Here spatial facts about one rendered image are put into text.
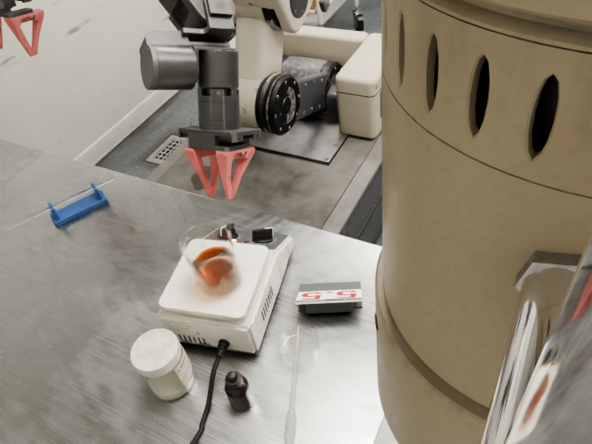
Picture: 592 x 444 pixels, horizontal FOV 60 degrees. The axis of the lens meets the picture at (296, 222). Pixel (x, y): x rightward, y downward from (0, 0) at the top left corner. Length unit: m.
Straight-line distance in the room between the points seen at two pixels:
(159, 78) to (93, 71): 1.79
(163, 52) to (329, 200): 0.86
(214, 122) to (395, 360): 0.58
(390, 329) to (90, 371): 0.64
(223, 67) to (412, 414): 0.59
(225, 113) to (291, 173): 0.86
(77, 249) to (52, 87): 1.46
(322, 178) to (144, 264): 0.78
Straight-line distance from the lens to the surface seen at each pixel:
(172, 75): 0.68
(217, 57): 0.71
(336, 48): 1.79
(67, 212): 1.01
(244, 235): 0.78
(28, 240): 1.01
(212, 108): 0.71
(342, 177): 1.51
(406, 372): 0.16
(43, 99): 2.32
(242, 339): 0.67
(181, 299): 0.67
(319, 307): 0.71
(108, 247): 0.92
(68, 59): 2.38
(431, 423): 0.17
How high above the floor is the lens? 1.35
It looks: 45 degrees down
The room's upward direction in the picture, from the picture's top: 10 degrees counter-clockwise
